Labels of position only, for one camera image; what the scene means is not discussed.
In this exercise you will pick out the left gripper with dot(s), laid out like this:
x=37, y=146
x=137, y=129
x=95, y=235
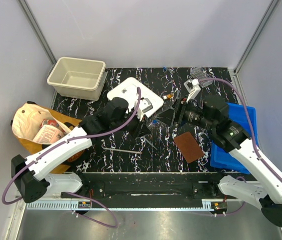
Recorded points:
x=141, y=129

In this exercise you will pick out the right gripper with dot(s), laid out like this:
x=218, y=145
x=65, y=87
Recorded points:
x=166, y=116

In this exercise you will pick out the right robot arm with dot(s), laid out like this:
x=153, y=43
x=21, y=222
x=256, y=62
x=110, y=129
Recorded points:
x=235, y=140

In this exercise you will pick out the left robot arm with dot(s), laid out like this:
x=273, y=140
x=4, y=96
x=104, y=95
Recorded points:
x=32, y=174

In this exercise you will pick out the orange capped vial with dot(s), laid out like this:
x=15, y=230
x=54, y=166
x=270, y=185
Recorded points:
x=168, y=96

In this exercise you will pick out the white plastic lid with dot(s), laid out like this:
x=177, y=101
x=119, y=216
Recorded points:
x=128, y=89

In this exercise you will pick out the thermometer with red tip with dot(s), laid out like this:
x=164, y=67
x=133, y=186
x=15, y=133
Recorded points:
x=122, y=150

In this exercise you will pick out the blue capped tube rear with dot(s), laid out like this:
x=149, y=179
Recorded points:
x=167, y=69

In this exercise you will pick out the clear test tube rack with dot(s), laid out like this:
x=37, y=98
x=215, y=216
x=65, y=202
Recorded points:
x=202, y=76

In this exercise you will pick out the blue compartment tray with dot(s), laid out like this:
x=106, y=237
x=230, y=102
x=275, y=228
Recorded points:
x=238, y=159

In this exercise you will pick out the beige plastic bin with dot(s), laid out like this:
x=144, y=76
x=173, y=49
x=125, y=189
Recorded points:
x=78, y=78

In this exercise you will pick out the cloth bag with items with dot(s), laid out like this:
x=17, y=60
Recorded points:
x=37, y=127

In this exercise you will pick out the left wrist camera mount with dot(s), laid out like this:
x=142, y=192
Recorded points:
x=144, y=106

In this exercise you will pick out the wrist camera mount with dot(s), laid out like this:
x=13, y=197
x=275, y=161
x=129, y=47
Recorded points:
x=193, y=88
x=144, y=106

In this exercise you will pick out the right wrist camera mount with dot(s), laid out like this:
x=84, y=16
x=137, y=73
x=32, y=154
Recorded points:
x=193, y=88

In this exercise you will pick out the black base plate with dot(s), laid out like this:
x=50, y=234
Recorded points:
x=192, y=185

